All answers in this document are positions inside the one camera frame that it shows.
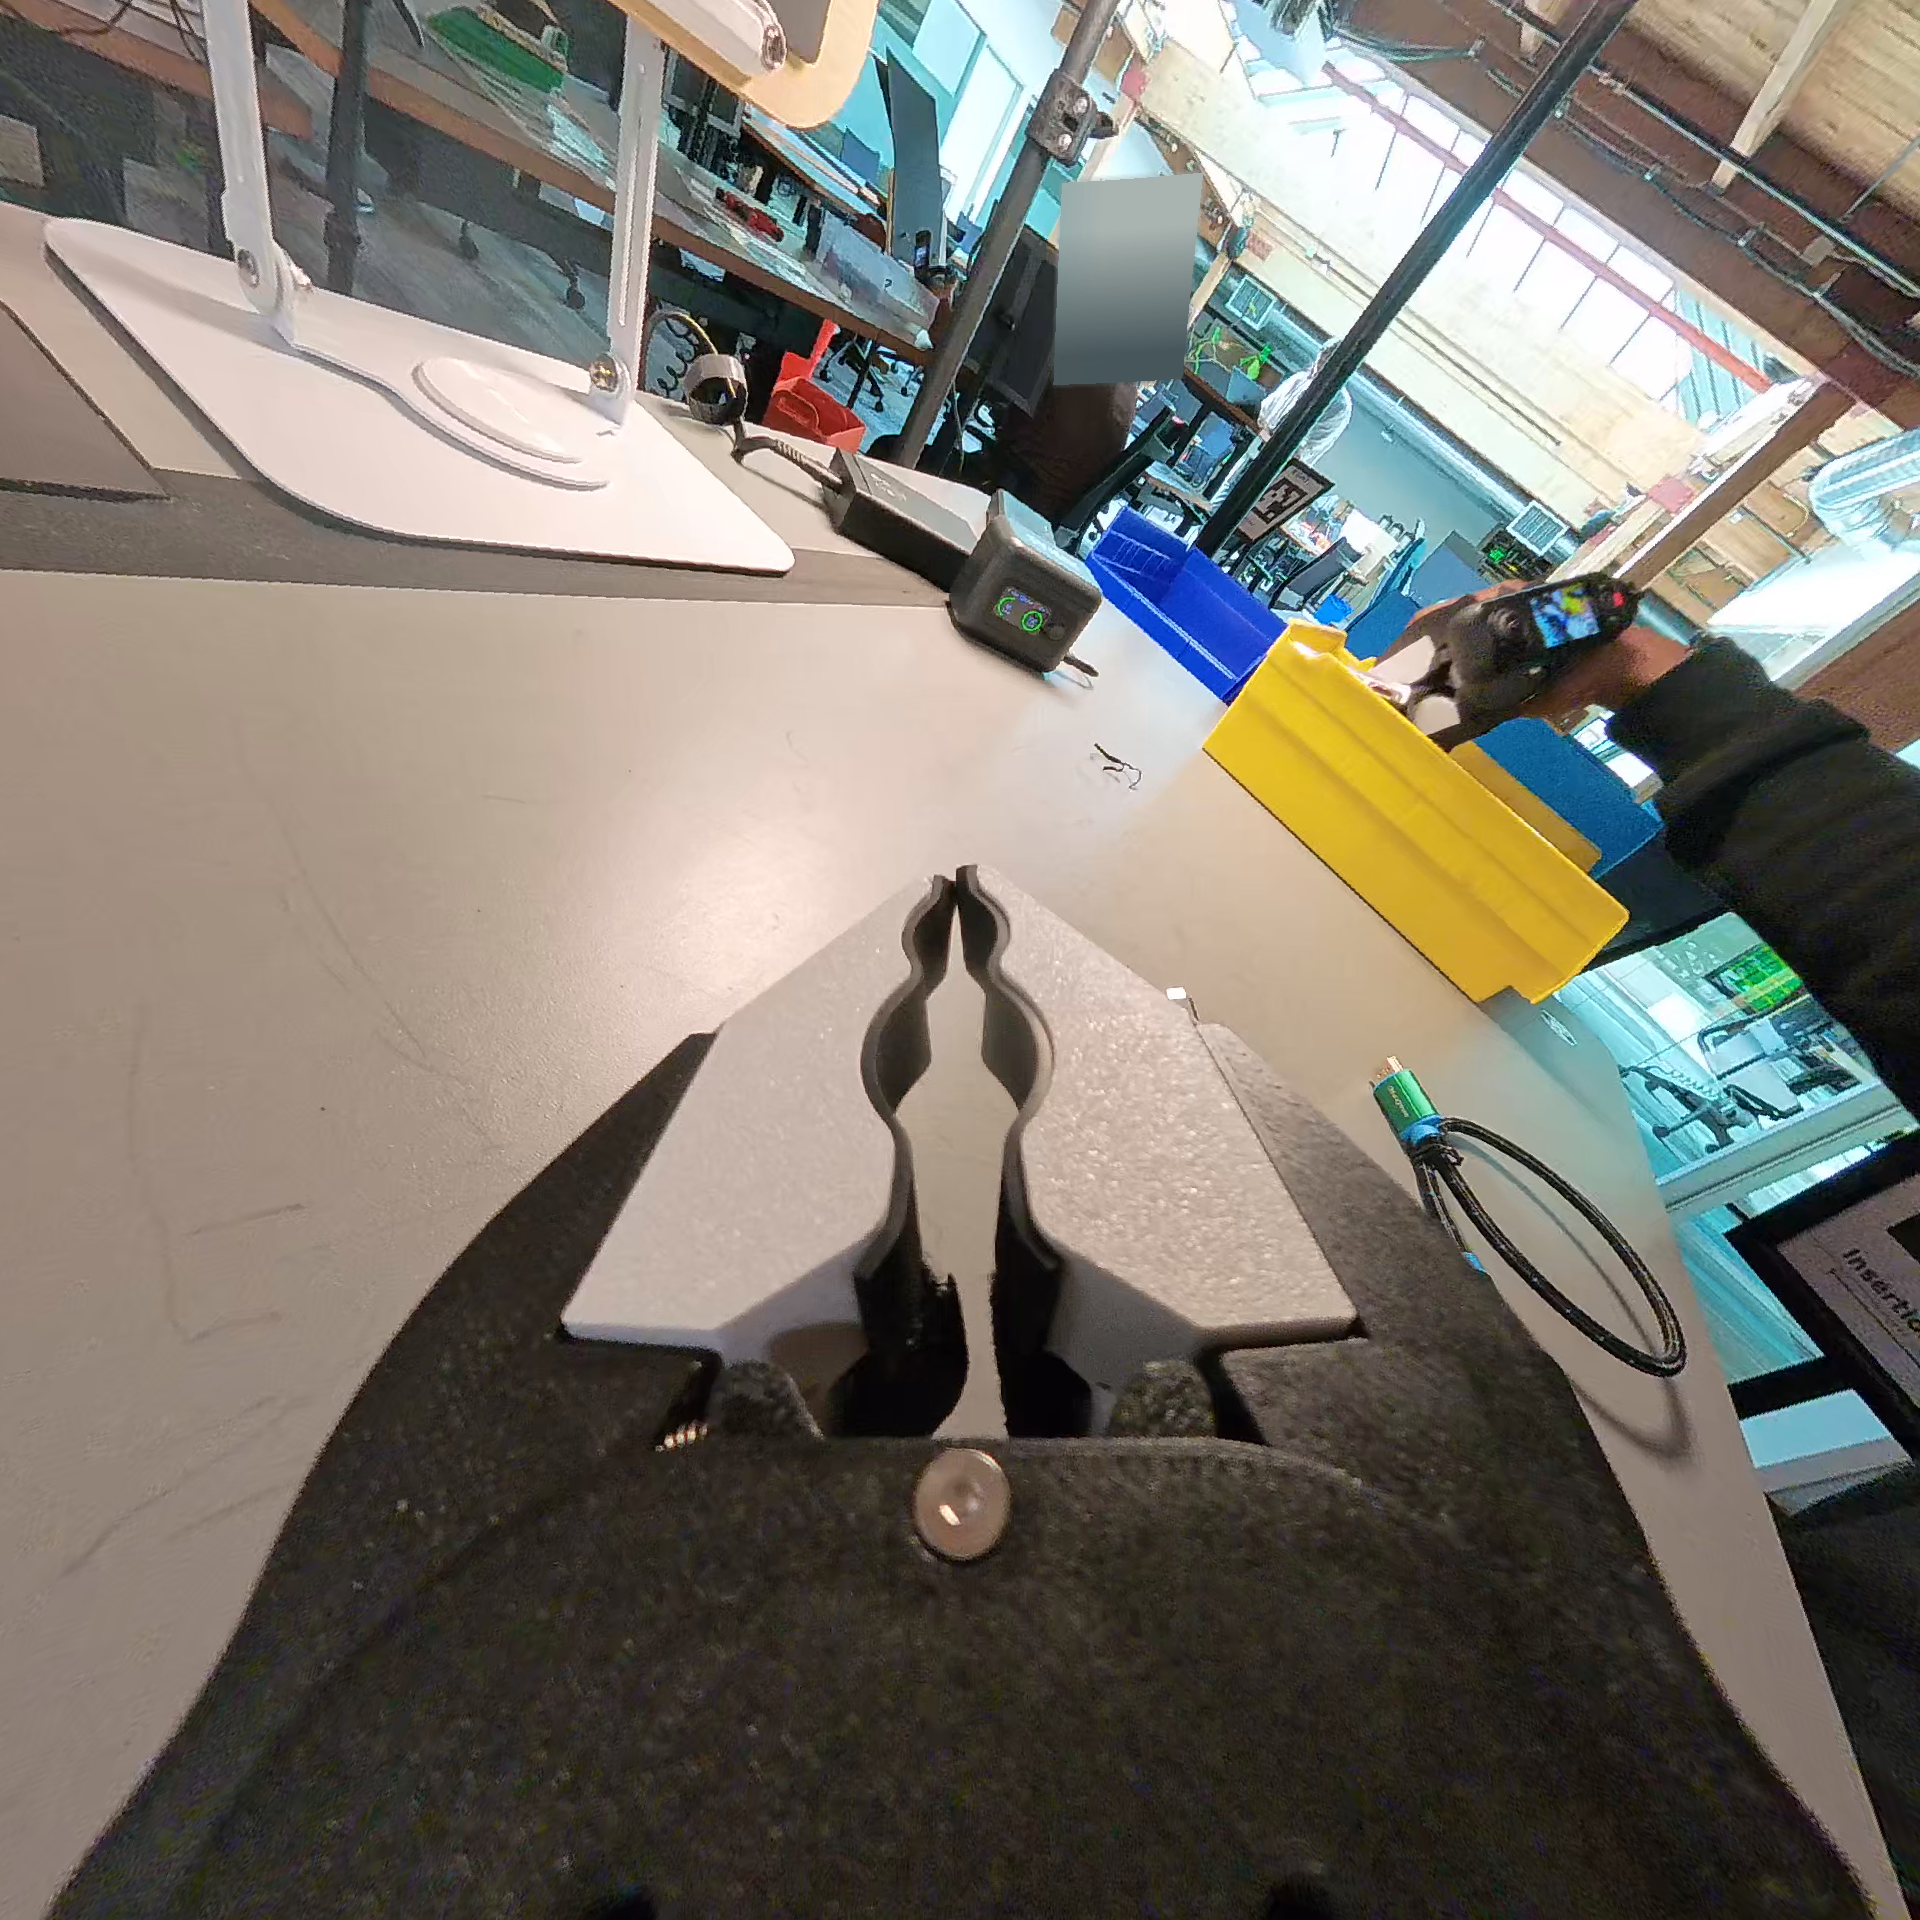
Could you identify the grey power bank with display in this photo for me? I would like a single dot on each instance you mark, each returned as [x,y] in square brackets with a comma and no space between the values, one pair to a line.
[1020,592]

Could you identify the person's right hand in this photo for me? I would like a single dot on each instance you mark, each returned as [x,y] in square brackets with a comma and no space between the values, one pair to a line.
[1627,669]

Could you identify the red plastic bin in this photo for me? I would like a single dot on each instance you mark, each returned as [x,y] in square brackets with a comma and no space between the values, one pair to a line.
[819,405]

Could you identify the blue plastic bin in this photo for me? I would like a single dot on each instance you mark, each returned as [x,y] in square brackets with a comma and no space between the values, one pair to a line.
[1185,600]

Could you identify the grey metal stand pole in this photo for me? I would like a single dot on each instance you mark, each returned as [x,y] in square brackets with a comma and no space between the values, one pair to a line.
[1020,195]

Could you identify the black metal pole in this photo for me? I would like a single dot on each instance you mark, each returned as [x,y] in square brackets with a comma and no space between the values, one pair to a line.
[1424,255]

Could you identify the dark flat desk panel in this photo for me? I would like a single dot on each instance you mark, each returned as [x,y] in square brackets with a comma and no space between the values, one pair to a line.
[59,405]

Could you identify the black twist tie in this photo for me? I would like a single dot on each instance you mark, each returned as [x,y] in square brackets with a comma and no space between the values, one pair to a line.
[1118,764]

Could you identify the person's right forearm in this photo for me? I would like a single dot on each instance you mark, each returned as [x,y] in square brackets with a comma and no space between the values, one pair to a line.
[1786,840]

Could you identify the small black white marker sign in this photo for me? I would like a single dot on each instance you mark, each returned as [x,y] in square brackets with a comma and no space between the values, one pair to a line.
[1282,510]

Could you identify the yellow plastic bin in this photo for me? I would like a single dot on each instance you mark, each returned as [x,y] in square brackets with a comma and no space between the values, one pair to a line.
[1394,810]

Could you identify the black flat power adapter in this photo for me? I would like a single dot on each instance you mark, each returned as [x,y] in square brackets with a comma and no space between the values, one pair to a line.
[901,510]

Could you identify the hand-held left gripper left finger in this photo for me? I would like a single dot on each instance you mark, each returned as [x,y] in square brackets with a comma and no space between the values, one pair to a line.
[733,1184]

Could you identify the grey headphones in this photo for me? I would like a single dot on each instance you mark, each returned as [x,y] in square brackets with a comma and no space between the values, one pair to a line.
[716,390]

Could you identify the black framed paper sign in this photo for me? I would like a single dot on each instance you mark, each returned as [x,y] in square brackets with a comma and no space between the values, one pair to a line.
[1860,1277]

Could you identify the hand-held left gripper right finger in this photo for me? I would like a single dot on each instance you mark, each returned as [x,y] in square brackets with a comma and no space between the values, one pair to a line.
[1185,1184]

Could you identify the large blue box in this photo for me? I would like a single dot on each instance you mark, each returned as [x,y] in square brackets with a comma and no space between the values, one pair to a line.
[1574,796]

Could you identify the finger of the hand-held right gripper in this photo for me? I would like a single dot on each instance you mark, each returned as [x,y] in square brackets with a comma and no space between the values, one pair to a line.
[1394,683]

